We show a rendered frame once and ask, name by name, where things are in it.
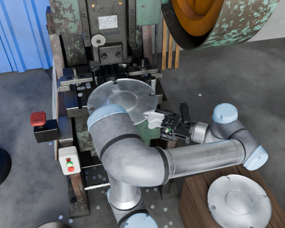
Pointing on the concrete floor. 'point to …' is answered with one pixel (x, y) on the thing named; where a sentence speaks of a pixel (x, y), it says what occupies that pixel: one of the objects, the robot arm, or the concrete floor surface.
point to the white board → (55, 102)
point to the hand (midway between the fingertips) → (147, 113)
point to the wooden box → (200, 190)
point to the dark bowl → (54, 225)
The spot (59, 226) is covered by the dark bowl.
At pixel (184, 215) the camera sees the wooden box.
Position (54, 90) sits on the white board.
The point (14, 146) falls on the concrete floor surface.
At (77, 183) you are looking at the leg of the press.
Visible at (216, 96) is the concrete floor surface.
